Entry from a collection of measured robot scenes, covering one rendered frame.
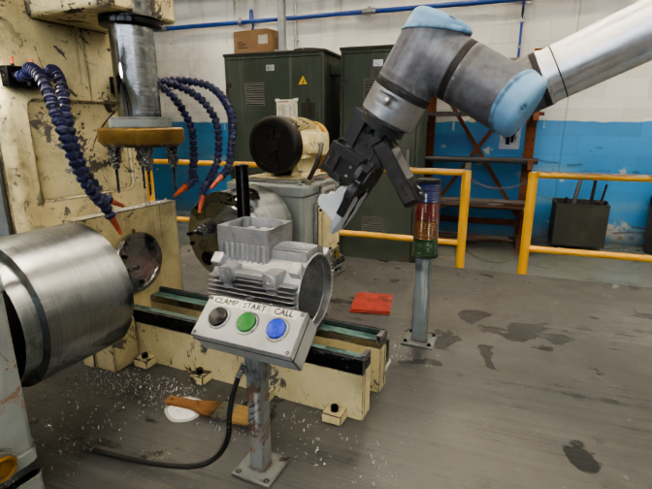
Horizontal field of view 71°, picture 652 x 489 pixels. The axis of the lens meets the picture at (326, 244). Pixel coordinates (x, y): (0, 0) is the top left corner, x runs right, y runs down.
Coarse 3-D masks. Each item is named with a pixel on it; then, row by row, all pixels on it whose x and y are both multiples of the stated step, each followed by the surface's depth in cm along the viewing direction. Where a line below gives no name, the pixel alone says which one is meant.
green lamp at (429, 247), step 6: (414, 240) 110; (420, 240) 108; (414, 246) 110; (420, 246) 108; (426, 246) 108; (432, 246) 108; (414, 252) 110; (420, 252) 109; (426, 252) 108; (432, 252) 109
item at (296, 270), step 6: (216, 252) 92; (222, 252) 92; (324, 252) 95; (330, 252) 96; (216, 258) 91; (222, 258) 92; (216, 264) 92; (222, 264) 92; (294, 264) 85; (300, 264) 84; (288, 270) 85; (294, 270) 84; (300, 270) 84; (294, 276) 84; (300, 276) 84; (330, 306) 99
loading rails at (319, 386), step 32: (160, 288) 119; (160, 320) 103; (192, 320) 99; (160, 352) 105; (192, 352) 101; (224, 352) 97; (320, 352) 86; (352, 352) 87; (384, 352) 95; (288, 384) 91; (320, 384) 88; (352, 384) 85; (352, 416) 86
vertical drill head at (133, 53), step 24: (144, 0) 92; (120, 24) 91; (120, 48) 92; (144, 48) 94; (120, 72) 94; (144, 72) 95; (120, 96) 95; (144, 96) 96; (120, 120) 94; (144, 120) 95; (168, 120) 100; (120, 144) 93; (144, 144) 94; (168, 144) 97; (144, 168) 109
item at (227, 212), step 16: (224, 192) 122; (256, 192) 129; (272, 192) 134; (208, 208) 125; (224, 208) 122; (256, 208) 122; (272, 208) 128; (192, 224) 129; (208, 224) 125; (192, 240) 130; (208, 240) 127; (208, 256) 128
